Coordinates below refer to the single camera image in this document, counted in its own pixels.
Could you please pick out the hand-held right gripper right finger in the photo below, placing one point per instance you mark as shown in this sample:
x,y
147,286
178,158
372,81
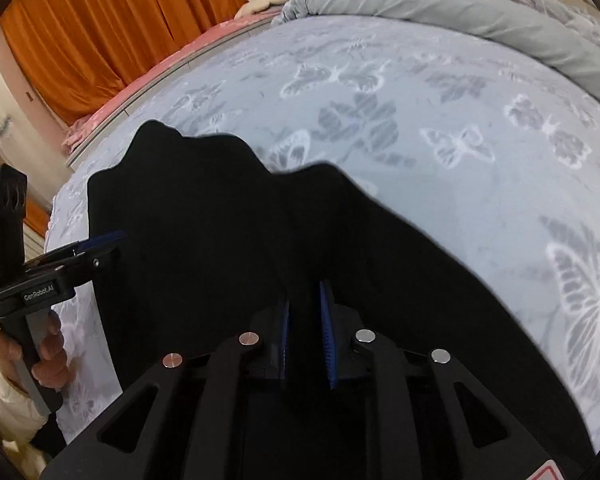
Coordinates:
x,y
326,335

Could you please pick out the person's left hand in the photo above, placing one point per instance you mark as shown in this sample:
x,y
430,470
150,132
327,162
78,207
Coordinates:
x,y
52,367

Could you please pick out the orange curtain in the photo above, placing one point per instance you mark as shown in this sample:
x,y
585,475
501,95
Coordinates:
x,y
120,25

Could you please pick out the grey duvet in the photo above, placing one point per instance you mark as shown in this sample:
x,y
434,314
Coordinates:
x,y
430,5

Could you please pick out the pink cloth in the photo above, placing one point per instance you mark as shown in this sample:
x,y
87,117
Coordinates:
x,y
145,85

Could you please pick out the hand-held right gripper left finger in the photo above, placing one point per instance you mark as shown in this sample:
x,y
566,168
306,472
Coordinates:
x,y
282,345

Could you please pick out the black pants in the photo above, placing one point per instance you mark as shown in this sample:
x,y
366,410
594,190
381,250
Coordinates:
x,y
220,220

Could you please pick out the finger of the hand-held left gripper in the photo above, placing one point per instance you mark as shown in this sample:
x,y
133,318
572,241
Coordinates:
x,y
102,241
92,262

